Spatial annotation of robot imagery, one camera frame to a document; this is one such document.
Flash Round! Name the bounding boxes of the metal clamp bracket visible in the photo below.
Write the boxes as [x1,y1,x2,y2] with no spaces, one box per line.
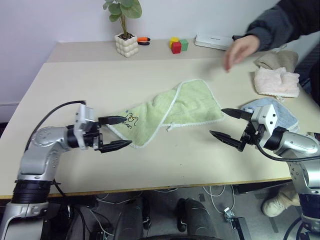
[223,206,253,240]

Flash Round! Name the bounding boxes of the red wooden block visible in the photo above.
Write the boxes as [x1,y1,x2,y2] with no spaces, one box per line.
[171,41,182,55]

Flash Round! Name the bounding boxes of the cream bubble plant pot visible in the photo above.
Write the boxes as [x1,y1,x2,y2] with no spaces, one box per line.
[114,32,140,59]

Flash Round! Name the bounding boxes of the beige trouser leg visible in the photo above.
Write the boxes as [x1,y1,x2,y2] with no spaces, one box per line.
[279,184,301,207]

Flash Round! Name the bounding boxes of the light blue towel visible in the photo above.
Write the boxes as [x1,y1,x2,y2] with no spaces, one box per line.
[241,97,300,133]

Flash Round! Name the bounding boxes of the person's bare hand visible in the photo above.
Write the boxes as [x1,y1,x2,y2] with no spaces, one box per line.
[223,34,261,74]

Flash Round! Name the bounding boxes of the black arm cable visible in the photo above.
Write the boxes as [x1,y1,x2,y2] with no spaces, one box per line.
[24,99,87,151]
[256,142,320,161]

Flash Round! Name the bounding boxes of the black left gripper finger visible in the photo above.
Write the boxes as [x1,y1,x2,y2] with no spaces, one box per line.
[97,115,129,126]
[99,140,133,154]

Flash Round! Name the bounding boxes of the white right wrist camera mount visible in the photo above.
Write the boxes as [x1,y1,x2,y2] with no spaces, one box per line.
[250,104,279,136]

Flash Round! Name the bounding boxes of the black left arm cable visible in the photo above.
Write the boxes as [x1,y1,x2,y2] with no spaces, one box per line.
[24,99,87,151]

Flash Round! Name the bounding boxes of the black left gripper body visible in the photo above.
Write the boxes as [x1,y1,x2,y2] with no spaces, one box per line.
[83,121,105,152]

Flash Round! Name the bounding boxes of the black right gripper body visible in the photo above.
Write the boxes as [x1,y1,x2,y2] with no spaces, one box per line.
[239,121,266,152]

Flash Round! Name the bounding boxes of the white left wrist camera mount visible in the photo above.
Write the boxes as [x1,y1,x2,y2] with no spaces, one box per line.
[73,103,97,151]

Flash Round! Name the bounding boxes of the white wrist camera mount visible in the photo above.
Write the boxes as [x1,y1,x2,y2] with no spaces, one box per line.
[250,104,279,136]
[73,103,97,151]

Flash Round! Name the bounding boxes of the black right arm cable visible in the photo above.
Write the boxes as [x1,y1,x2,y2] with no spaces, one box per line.
[256,142,320,161]

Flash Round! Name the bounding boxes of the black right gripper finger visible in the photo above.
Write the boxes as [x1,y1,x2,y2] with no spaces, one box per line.
[209,130,245,152]
[221,107,253,121]

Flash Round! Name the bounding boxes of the dark rounded shape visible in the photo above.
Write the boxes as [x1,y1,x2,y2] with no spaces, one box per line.
[119,197,151,240]
[176,197,216,240]

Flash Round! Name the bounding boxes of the green leafy plant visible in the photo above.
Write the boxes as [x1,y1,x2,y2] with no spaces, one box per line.
[102,0,143,38]

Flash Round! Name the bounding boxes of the orange and black tool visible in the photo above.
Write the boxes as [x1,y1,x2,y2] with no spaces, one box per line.
[136,36,152,46]

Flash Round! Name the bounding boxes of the flat white box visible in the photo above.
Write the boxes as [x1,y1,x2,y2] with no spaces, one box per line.
[194,32,235,51]

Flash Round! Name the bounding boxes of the black table frame bar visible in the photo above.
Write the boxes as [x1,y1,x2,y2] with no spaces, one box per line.
[233,179,293,196]

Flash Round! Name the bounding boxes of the beige towel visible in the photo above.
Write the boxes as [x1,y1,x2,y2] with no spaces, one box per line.
[254,49,300,74]

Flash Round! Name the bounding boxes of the white floor cable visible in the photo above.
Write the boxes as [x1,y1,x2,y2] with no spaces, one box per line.
[202,184,236,215]

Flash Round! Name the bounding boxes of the pink towel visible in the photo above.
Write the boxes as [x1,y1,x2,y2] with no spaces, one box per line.
[254,66,300,101]

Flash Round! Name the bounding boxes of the light green towel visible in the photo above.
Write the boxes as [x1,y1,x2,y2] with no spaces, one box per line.
[106,78,225,150]

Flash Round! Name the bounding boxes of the white sneaker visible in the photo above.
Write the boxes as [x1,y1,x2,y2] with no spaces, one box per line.
[261,196,288,218]

